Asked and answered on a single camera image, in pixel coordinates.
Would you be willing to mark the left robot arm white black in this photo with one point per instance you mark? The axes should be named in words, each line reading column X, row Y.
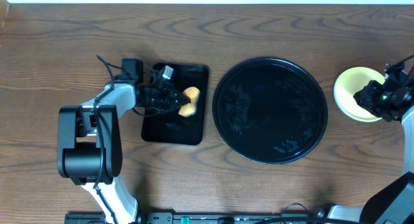
column 90, row 148

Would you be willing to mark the orange yellow sponge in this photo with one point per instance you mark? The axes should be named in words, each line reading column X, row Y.
column 190, row 109

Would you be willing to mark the yellow plate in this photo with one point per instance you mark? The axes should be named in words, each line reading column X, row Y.
column 350, row 82

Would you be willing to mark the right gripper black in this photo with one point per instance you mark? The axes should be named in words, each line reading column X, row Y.
column 367, row 96

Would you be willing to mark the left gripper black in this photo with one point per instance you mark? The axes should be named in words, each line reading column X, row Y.
column 171, row 98

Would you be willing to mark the black rectangular tray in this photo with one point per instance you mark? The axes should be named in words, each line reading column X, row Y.
column 171, row 127

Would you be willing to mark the black round tray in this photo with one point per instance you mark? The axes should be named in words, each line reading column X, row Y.
column 270, row 110

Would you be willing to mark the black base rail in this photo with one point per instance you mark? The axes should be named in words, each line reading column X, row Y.
column 207, row 218

